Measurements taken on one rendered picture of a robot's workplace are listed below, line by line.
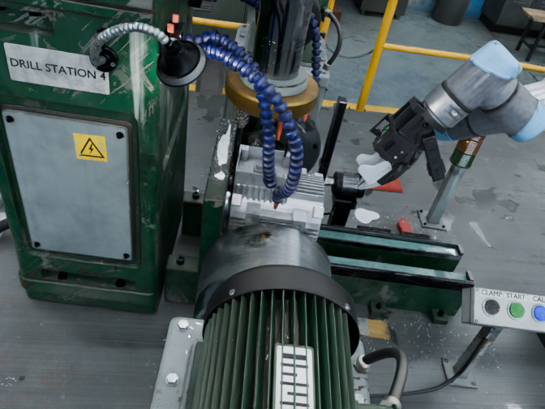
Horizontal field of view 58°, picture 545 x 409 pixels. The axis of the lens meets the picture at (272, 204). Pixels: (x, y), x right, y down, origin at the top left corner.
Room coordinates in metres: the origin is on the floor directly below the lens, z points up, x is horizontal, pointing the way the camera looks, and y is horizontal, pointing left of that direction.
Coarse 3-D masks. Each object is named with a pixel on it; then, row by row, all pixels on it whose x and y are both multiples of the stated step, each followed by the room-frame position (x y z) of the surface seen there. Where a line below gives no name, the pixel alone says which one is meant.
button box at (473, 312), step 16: (464, 288) 0.71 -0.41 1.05; (480, 288) 0.68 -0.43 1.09; (464, 304) 0.68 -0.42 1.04; (480, 304) 0.66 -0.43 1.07; (528, 304) 0.68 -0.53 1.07; (544, 304) 0.68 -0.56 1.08; (464, 320) 0.65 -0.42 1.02; (480, 320) 0.63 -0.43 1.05; (496, 320) 0.64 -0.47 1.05; (512, 320) 0.65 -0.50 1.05; (528, 320) 0.65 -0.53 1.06
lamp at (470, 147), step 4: (460, 140) 1.22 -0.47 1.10; (464, 140) 1.20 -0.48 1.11; (468, 140) 1.20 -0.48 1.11; (472, 140) 1.19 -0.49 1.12; (460, 144) 1.21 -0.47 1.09; (464, 144) 1.20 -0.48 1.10; (468, 144) 1.20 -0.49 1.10; (472, 144) 1.19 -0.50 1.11; (476, 144) 1.19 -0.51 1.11; (480, 144) 1.20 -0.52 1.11; (460, 148) 1.21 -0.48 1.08; (464, 148) 1.20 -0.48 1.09; (468, 148) 1.19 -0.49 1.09; (472, 148) 1.19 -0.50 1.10; (476, 148) 1.20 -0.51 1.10; (464, 152) 1.20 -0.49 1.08; (468, 152) 1.19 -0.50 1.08; (472, 152) 1.19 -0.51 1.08; (476, 152) 1.20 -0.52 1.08
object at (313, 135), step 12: (252, 120) 1.07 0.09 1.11; (300, 120) 1.09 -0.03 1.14; (312, 120) 1.11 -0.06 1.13; (252, 132) 1.07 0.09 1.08; (276, 132) 1.08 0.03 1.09; (300, 132) 1.08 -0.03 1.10; (312, 132) 1.09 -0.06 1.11; (252, 144) 1.04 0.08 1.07; (276, 144) 1.08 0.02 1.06; (312, 144) 1.09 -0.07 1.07; (312, 156) 1.09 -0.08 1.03
